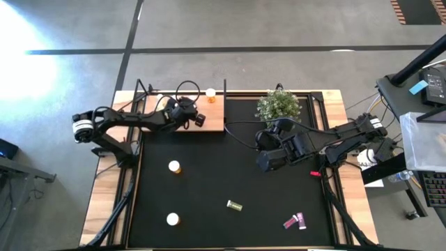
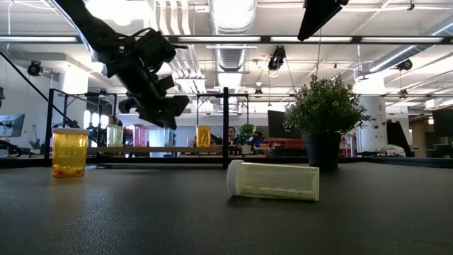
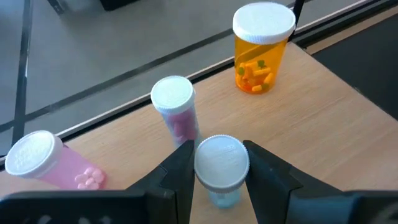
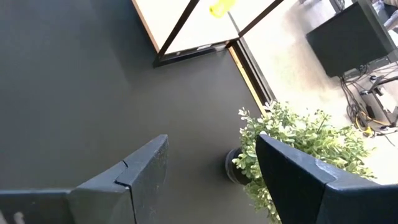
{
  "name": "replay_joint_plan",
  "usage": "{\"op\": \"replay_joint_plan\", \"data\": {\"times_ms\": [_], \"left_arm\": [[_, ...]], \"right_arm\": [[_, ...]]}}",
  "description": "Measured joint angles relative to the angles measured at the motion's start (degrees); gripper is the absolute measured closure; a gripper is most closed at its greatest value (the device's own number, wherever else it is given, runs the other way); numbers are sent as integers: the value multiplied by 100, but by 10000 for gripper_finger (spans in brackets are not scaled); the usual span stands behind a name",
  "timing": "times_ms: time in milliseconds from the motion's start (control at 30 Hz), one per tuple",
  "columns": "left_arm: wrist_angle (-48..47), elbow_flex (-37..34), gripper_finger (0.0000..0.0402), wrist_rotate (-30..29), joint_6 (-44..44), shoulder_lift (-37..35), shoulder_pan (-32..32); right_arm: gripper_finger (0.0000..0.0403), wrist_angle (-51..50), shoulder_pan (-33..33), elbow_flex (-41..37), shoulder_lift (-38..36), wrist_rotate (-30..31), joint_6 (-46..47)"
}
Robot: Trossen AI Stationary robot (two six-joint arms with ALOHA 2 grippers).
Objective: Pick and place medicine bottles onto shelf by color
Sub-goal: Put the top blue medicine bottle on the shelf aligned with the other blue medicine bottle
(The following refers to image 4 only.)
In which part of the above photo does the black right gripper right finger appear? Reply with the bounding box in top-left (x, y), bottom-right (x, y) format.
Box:
top-left (256, 134), bottom-right (398, 224)

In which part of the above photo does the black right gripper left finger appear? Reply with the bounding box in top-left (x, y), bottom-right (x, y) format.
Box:
top-left (0, 134), bottom-right (169, 224)

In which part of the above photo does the orange pill bottle white cap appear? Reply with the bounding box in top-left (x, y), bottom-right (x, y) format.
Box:
top-left (208, 0), bottom-right (238, 19)

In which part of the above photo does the artificial green plant black pot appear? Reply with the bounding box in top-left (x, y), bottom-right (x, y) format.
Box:
top-left (224, 101), bottom-right (377, 224)

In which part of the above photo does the black table mat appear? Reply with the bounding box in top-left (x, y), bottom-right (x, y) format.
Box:
top-left (0, 0), bottom-right (274, 224)

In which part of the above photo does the black computer monitor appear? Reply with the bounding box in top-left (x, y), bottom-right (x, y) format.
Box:
top-left (306, 0), bottom-right (398, 78)

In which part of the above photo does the floor cables bundle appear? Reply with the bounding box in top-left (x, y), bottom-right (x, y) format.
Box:
top-left (338, 63), bottom-right (398, 138)

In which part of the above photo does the wooden shelf black metal frame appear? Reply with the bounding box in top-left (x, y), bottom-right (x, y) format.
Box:
top-left (131, 0), bottom-right (285, 68)

